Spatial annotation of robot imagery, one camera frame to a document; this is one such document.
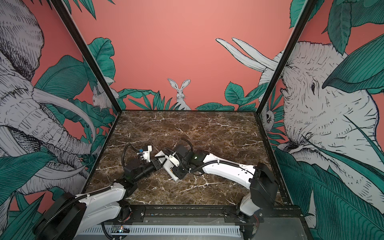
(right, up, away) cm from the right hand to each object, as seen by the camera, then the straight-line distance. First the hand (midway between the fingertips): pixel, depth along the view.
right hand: (173, 170), depth 75 cm
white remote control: (-4, +3, +3) cm, 6 cm away
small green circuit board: (-24, -26, -5) cm, 36 cm away
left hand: (-3, +7, +3) cm, 8 cm away
